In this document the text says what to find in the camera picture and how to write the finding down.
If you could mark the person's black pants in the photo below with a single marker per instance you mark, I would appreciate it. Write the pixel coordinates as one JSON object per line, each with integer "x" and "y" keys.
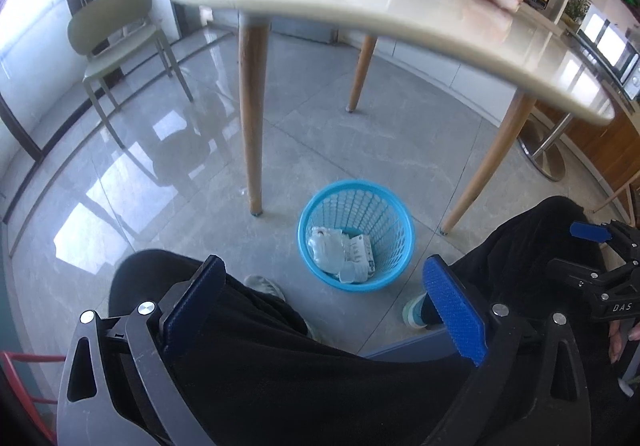
{"x": 300, "y": 376}

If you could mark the green potted plant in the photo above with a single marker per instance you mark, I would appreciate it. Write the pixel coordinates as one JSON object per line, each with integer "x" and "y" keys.
{"x": 577, "y": 6}

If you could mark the brown wooden cabinet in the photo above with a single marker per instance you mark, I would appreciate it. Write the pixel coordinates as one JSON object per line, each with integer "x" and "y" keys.
{"x": 600, "y": 151}

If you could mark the green chair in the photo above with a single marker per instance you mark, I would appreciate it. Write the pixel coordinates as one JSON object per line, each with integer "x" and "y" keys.
{"x": 110, "y": 11}

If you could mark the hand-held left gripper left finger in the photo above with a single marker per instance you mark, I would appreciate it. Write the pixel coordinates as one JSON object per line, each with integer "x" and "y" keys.
{"x": 192, "y": 306}

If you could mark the red metal frame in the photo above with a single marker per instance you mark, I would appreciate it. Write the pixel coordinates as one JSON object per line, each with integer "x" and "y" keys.
{"x": 20, "y": 376}

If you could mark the metal pedestal stand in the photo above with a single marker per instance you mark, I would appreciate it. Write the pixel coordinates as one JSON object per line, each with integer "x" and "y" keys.
{"x": 542, "y": 151}

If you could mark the white plastic bag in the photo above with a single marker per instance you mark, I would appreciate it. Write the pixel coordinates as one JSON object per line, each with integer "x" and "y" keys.
{"x": 324, "y": 246}

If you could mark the person's grey left shoe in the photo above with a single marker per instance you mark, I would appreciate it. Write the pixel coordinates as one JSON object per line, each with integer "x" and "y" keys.
{"x": 265, "y": 287}

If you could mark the white kitchen counter cabinet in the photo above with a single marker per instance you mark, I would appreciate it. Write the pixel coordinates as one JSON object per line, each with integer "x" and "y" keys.
{"x": 430, "y": 71}

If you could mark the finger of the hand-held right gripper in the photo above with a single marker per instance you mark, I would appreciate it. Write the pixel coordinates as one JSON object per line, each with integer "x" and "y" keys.
{"x": 580, "y": 271}
{"x": 590, "y": 231}

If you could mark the person's teal right shoe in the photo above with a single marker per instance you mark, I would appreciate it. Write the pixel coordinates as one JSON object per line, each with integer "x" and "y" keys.
{"x": 414, "y": 313}

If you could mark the white printed cardboard box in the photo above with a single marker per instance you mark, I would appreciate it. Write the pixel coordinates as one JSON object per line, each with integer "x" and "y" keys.
{"x": 361, "y": 253}

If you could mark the blue plastic mesh wastebasket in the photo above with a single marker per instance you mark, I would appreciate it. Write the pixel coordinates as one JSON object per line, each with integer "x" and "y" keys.
{"x": 350, "y": 198}

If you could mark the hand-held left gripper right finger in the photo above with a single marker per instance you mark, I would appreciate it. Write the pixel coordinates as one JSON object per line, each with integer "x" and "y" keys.
{"x": 452, "y": 311}

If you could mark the person's right hand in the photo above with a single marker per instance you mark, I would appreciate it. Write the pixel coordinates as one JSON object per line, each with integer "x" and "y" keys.
{"x": 619, "y": 348}

